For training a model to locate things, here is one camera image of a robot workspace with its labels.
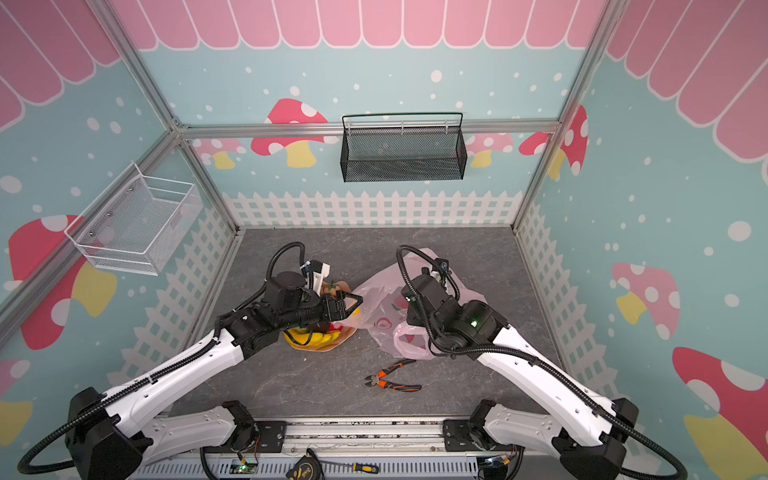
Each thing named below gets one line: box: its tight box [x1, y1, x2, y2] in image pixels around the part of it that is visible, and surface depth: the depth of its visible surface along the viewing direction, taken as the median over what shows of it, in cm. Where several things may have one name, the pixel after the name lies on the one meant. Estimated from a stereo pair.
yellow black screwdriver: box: [320, 460, 380, 474], surface depth 71 cm
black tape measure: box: [286, 448, 325, 480], surface depth 70 cm
